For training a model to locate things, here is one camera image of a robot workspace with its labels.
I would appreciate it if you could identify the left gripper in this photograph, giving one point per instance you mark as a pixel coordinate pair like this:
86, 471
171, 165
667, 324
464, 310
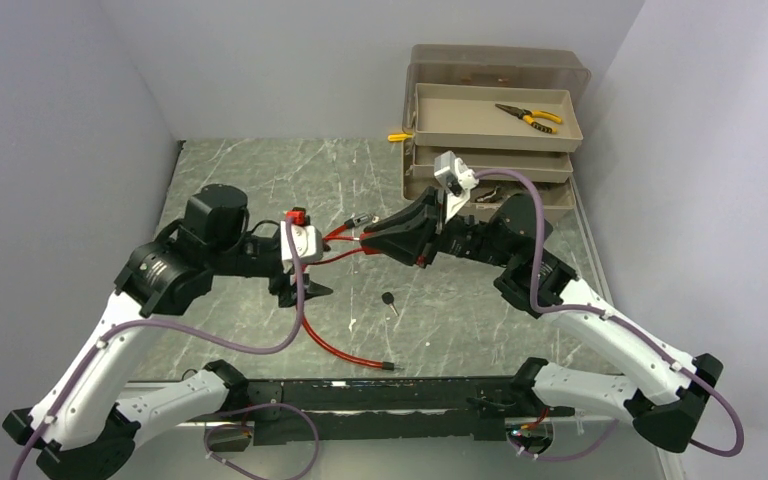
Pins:
281, 286

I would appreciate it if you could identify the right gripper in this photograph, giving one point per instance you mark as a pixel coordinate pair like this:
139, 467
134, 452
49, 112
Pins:
408, 234

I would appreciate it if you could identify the red cable lock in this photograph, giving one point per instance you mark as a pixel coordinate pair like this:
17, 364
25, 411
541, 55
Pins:
334, 314

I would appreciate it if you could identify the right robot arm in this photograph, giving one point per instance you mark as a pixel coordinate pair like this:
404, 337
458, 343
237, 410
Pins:
660, 391

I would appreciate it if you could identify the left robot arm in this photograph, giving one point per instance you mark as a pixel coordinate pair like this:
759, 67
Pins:
83, 428

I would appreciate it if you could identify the black head car key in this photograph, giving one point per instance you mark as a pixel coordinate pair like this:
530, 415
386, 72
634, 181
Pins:
389, 300

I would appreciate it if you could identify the tools in bottom tray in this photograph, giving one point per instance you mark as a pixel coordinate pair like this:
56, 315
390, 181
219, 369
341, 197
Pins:
497, 191

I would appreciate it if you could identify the beige tiered toolbox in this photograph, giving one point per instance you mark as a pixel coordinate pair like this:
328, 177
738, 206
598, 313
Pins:
449, 105

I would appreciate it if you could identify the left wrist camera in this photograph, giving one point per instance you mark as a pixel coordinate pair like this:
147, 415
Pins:
299, 237

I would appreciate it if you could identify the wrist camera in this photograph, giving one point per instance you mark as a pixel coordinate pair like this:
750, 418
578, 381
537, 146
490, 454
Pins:
457, 181
299, 237

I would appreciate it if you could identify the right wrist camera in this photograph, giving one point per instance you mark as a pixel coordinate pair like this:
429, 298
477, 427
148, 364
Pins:
457, 181

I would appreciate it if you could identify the yellow handled screwdriver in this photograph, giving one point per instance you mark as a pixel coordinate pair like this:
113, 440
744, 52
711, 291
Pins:
399, 137

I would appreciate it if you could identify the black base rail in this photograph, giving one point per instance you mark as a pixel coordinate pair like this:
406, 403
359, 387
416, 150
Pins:
482, 408

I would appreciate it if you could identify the yellow handled pliers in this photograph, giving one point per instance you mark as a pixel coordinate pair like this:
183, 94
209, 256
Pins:
539, 120

